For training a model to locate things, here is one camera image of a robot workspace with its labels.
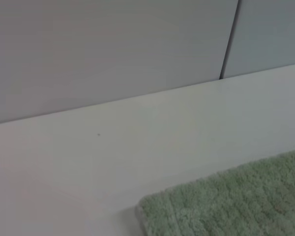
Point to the green terry towel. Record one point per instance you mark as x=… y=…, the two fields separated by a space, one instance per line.
x=236 y=201

